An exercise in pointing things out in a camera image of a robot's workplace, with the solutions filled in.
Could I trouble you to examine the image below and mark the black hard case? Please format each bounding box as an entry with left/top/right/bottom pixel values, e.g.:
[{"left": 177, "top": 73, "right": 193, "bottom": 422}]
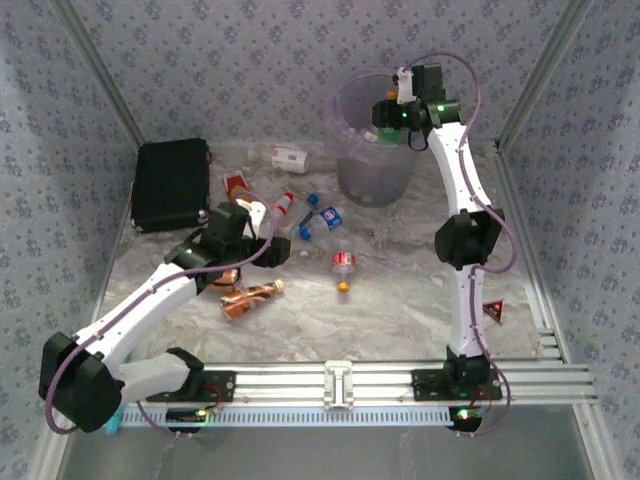
[{"left": 129, "top": 137, "right": 212, "bottom": 234}]

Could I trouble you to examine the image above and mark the aluminium front rail frame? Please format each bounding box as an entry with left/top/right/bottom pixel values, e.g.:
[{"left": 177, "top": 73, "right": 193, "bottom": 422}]
[{"left": 124, "top": 362, "right": 599, "bottom": 406}]

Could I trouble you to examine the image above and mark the left controller board with LED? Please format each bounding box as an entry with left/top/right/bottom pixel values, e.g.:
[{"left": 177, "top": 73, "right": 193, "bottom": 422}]
[{"left": 166, "top": 407, "right": 211, "bottom": 426}]

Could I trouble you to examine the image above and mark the translucent plastic bin liner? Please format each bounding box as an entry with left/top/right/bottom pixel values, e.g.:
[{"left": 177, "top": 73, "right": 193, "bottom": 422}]
[{"left": 323, "top": 66, "right": 426, "bottom": 162}]

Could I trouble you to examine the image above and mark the blue round logo label bottle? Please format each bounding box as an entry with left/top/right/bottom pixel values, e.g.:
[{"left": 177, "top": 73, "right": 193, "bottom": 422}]
[{"left": 290, "top": 205, "right": 346, "bottom": 242}]

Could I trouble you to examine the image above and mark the aluminium corner post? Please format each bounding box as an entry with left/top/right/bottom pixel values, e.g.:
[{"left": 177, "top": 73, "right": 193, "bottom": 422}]
[
  {"left": 47, "top": 0, "right": 147, "bottom": 149},
  {"left": 497, "top": 0, "right": 599, "bottom": 151}
]

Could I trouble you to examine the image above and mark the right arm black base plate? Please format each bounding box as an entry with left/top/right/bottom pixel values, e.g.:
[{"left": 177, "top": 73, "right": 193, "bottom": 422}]
[{"left": 411, "top": 368, "right": 504, "bottom": 401}]

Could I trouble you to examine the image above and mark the controller board with led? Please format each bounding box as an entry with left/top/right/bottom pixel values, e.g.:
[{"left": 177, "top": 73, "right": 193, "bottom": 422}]
[
  {"left": 448, "top": 405, "right": 484, "bottom": 431},
  {"left": 166, "top": 407, "right": 211, "bottom": 426}
]

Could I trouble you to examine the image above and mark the perforated metal cable strip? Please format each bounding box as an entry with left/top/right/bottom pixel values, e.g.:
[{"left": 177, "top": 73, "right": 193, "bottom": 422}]
[{"left": 119, "top": 405, "right": 454, "bottom": 429}]

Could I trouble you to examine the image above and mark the white red small box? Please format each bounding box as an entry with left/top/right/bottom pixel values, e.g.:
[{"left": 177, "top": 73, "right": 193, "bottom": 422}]
[{"left": 247, "top": 145, "right": 329, "bottom": 175}]

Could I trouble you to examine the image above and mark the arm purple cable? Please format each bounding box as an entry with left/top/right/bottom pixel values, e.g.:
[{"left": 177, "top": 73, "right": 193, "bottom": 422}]
[
  {"left": 44, "top": 189, "right": 275, "bottom": 436},
  {"left": 404, "top": 51, "right": 519, "bottom": 439}
]

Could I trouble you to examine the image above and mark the red white striped bottle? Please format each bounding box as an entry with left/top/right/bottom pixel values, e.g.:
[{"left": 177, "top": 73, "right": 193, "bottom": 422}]
[{"left": 269, "top": 191, "right": 296, "bottom": 220}]

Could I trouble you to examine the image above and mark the red label bottle orange cap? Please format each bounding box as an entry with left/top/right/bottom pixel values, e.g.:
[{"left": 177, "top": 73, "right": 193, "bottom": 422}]
[{"left": 330, "top": 238, "right": 359, "bottom": 294}]

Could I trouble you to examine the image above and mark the aluminium side rail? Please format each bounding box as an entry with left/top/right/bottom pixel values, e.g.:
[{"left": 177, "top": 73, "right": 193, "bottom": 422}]
[{"left": 494, "top": 142, "right": 574, "bottom": 364}]

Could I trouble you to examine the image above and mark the clear plastic bucket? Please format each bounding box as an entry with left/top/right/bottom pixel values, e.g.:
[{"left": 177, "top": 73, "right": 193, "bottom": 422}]
[{"left": 327, "top": 69, "right": 420, "bottom": 209}]

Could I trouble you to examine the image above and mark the white centre rail mount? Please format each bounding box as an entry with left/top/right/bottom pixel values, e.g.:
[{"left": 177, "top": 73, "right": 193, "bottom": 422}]
[{"left": 323, "top": 359, "right": 355, "bottom": 411}]

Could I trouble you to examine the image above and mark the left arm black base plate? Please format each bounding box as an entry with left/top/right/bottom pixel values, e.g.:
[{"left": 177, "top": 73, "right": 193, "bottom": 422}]
[{"left": 144, "top": 368, "right": 237, "bottom": 405}]

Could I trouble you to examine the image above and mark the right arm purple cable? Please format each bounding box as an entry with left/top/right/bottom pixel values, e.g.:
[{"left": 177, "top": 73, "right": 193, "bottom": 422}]
[{"left": 404, "top": 51, "right": 519, "bottom": 439}]

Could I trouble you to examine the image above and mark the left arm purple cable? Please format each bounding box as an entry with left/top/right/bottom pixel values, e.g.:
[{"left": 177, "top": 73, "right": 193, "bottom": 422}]
[{"left": 44, "top": 189, "right": 275, "bottom": 436}]

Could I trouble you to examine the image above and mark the right controller board with LED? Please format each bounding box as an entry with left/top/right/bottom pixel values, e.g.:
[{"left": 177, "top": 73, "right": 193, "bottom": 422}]
[{"left": 448, "top": 405, "right": 484, "bottom": 431}]

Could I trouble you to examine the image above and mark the red black triangle sticker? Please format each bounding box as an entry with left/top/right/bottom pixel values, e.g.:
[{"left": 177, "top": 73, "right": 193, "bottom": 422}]
[{"left": 482, "top": 298, "right": 506, "bottom": 326}]

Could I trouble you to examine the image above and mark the clear bottle blue cap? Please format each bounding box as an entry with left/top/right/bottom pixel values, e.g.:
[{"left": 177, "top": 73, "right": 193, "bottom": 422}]
[{"left": 287, "top": 183, "right": 322, "bottom": 207}]

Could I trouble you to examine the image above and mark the red yellow snack packet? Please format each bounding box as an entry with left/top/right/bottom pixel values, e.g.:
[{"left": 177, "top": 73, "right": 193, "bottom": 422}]
[{"left": 222, "top": 171, "right": 251, "bottom": 202}]

